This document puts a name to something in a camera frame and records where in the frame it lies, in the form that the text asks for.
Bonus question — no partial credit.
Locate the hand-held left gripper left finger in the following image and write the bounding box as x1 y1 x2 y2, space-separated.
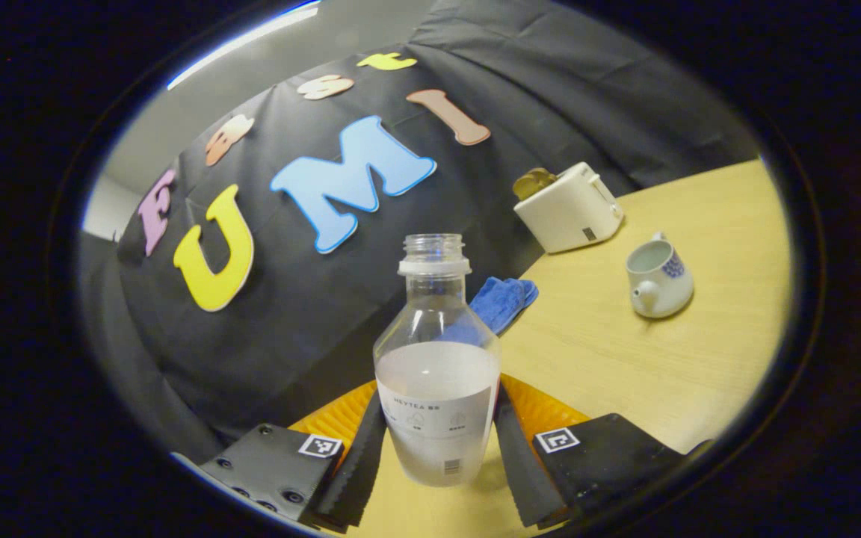
199 380 388 533

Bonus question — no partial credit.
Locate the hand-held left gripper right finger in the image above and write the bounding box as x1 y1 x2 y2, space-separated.
492 374 689 530

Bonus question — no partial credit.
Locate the clear plastic water bottle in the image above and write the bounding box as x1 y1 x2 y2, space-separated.
372 233 503 489

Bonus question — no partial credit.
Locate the white blue flower teacup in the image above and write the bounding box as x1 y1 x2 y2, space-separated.
626 231 695 320

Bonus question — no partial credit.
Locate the blue folded towel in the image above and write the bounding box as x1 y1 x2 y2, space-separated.
438 277 540 346

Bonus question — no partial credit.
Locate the white toaster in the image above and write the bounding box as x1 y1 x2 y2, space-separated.
513 161 625 255

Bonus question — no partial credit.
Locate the black backdrop cloth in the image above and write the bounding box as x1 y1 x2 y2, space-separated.
79 0 764 464

